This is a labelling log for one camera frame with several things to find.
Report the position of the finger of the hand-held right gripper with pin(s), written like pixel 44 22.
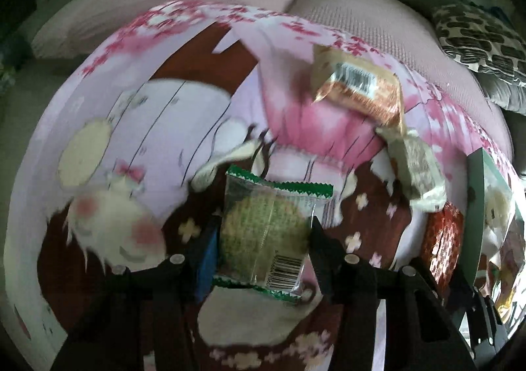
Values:
pixel 480 325

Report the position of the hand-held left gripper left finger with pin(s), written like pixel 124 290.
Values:
pixel 207 264

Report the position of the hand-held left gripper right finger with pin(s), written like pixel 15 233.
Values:
pixel 324 264

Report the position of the green pastry packet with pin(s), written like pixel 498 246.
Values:
pixel 263 227

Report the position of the mint green tray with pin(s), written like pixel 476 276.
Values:
pixel 476 190

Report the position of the red snack packet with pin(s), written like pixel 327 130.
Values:
pixel 444 243

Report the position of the cream snack packet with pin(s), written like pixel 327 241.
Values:
pixel 419 169

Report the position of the printed cartoon blanket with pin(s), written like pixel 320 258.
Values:
pixel 164 128

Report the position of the beige barcode snack packet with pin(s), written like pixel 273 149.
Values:
pixel 357 83

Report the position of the grey pillow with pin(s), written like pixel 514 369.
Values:
pixel 507 95

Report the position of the black white patterned pillow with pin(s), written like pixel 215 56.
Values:
pixel 480 42

